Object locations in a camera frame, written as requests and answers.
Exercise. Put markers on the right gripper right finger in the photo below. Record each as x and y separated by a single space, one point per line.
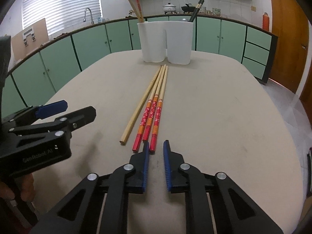
214 203

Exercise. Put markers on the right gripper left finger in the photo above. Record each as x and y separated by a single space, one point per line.
99 204

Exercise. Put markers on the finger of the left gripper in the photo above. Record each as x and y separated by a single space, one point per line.
73 121
52 109

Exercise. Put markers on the plain bamboo chopstick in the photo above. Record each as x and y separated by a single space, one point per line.
127 131
135 9

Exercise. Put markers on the red orange patterned chopstick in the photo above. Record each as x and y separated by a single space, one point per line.
144 119

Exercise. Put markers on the bamboo chopstick red end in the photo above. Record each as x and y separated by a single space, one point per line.
140 11

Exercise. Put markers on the left hand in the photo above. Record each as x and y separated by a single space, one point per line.
24 187

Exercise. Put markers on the green lower cabinets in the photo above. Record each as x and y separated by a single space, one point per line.
45 70

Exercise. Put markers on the window blind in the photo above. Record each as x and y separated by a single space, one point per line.
60 14

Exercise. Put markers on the white double utensil holder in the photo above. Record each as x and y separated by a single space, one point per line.
166 40

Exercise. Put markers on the white enamel pot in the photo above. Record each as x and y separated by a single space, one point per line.
169 9

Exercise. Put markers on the wooden door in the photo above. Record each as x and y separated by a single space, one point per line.
290 25

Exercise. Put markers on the black wok with lid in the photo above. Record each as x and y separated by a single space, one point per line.
188 8

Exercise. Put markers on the orange thermos bottle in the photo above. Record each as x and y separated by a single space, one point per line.
265 22

